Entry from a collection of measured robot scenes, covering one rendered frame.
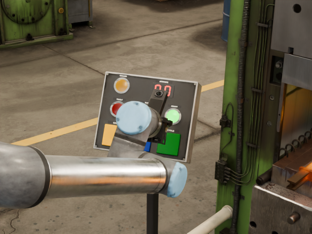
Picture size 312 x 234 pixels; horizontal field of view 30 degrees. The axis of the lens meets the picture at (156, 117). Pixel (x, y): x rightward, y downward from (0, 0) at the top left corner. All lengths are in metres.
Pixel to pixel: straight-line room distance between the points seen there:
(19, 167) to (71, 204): 2.50
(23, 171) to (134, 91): 1.05
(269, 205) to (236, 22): 0.64
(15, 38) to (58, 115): 1.96
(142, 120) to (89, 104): 3.38
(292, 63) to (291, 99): 0.30
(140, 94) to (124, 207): 1.55
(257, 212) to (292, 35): 0.61
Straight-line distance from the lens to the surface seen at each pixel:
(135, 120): 1.53
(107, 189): 1.26
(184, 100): 2.00
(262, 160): 2.17
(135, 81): 2.05
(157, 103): 1.75
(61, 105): 4.90
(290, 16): 1.78
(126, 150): 1.54
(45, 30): 6.60
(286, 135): 2.14
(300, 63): 1.80
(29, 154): 1.07
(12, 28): 6.46
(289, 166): 1.94
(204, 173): 3.86
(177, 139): 1.98
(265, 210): 1.98
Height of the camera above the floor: 1.91
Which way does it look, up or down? 24 degrees down
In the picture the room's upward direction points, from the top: 1 degrees clockwise
